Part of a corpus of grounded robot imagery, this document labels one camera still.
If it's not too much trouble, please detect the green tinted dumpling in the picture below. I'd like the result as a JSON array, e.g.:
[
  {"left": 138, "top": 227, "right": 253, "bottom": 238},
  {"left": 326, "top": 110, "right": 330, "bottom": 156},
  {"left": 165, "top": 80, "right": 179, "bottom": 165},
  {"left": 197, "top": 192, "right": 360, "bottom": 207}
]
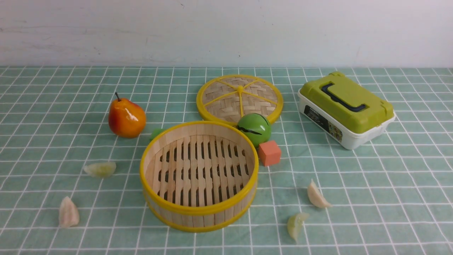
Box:
[{"left": 287, "top": 212, "right": 310, "bottom": 242}]

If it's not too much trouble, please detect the green lid white lunchbox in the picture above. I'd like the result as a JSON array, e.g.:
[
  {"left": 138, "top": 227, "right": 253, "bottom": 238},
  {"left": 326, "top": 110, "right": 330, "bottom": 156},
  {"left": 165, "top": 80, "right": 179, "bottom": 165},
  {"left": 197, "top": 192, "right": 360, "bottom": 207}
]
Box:
[{"left": 298, "top": 71, "right": 395, "bottom": 150}]

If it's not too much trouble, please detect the green toy apple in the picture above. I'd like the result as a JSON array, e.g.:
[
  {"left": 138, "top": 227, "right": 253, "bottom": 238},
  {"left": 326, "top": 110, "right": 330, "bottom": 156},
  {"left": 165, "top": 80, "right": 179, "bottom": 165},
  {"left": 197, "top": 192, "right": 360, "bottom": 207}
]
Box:
[{"left": 236, "top": 113, "right": 271, "bottom": 147}]

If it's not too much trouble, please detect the bamboo steamer tray yellow rim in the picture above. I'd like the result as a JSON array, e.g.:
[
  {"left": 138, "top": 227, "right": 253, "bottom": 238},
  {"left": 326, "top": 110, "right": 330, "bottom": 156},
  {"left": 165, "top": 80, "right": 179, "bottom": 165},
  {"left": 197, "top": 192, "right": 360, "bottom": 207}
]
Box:
[{"left": 140, "top": 121, "right": 259, "bottom": 232}]

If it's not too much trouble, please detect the pinkish white dumpling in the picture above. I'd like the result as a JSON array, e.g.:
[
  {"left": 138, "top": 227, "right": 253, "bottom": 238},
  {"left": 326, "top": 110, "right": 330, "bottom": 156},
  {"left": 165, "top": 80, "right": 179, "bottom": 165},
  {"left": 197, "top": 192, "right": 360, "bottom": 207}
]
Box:
[{"left": 58, "top": 196, "right": 80, "bottom": 228}]

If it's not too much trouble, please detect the pale green dumpling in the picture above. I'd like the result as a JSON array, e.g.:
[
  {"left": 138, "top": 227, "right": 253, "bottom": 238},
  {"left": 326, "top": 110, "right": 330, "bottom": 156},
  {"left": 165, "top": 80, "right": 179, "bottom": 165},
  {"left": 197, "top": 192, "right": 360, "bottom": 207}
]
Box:
[{"left": 83, "top": 161, "right": 116, "bottom": 178}]

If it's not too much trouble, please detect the orange red toy pear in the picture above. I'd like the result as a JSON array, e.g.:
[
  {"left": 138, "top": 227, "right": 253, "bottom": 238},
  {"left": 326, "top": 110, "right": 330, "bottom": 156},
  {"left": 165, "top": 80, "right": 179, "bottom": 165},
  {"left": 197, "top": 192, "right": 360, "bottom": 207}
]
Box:
[{"left": 108, "top": 92, "right": 146, "bottom": 138}]

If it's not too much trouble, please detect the orange foam cube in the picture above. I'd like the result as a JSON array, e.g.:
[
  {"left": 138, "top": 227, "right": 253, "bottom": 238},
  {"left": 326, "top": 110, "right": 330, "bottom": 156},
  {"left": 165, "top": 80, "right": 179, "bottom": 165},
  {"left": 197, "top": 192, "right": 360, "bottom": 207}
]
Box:
[{"left": 257, "top": 140, "right": 281, "bottom": 166}]

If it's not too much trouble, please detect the woven bamboo steamer lid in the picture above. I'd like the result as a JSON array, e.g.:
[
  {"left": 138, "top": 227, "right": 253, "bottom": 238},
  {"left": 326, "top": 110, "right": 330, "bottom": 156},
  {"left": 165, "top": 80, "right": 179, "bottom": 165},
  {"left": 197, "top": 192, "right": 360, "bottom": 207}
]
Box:
[{"left": 196, "top": 74, "right": 283, "bottom": 126}]

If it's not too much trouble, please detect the green checkered tablecloth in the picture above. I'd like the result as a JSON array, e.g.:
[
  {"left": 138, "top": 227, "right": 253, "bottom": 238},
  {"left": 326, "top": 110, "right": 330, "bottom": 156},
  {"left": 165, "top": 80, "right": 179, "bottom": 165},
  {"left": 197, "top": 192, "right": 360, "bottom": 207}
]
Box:
[{"left": 0, "top": 66, "right": 453, "bottom": 255}]

